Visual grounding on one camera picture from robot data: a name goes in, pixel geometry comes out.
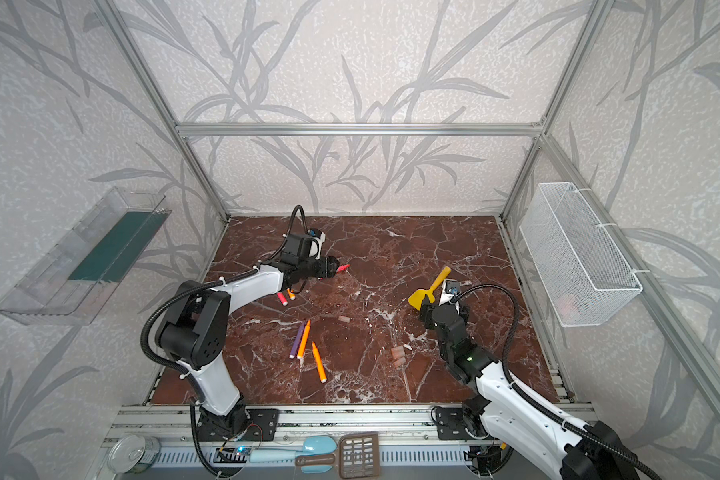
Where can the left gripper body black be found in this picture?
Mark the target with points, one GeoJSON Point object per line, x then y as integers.
{"type": "Point", "coordinates": [325, 267]}

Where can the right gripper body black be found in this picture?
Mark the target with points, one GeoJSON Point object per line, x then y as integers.
{"type": "Point", "coordinates": [435, 305]}

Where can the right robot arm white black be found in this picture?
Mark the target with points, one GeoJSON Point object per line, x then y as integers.
{"type": "Point", "coordinates": [557, 443]}

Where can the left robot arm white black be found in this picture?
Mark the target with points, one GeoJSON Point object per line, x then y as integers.
{"type": "Point", "coordinates": [187, 333]}

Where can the clear pen cap pair upper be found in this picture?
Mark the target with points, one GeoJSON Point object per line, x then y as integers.
{"type": "Point", "coordinates": [398, 352]}

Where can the orange pen front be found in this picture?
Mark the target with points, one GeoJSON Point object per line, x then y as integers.
{"type": "Point", "coordinates": [319, 363]}

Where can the yellow toy spatula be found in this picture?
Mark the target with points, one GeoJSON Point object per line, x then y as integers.
{"type": "Point", "coordinates": [416, 299]}

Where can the brown slotted spatula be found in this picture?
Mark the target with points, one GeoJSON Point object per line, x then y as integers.
{"type": "Point", "coordinates": [359, 456]}

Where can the light blue brush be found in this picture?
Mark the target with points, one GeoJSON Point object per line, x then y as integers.
{"type": "Point", "coordinates": [318, 454]}

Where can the green circuit board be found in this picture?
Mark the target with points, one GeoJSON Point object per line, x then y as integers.
{"type": "Point", "coordinates": [231, 455]}

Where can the metal tin can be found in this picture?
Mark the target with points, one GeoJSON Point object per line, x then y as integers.
{"type": "Point", "coordinates": [133, 454]}

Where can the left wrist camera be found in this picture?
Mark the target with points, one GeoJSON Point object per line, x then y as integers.
{"type": "Point", "coordinates": [317, 237]}

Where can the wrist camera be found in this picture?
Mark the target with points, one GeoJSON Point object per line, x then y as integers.
{"type": "Point", "coordinates": [451, 288]}
{"type": "Point", "coordinates": [317, 237]}

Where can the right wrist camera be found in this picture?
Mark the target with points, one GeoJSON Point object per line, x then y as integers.
{"type": "Point", "coordinates": [451, 288]}

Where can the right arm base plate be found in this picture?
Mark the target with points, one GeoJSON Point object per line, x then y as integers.
{"type": "Point", "coordinates": [450, 424]}

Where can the white wire mesh basket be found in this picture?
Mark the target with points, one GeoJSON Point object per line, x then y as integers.
{"type": "Point", "coordinates": [585, 275]}

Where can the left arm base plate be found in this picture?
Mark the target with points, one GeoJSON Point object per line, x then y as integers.
{"type": "Point", "coordinates": [255, 424]}

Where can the clear plastic wall tray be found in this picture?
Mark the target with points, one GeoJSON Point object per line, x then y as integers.
{"type": "Point", "coordinates": [71, 283]}

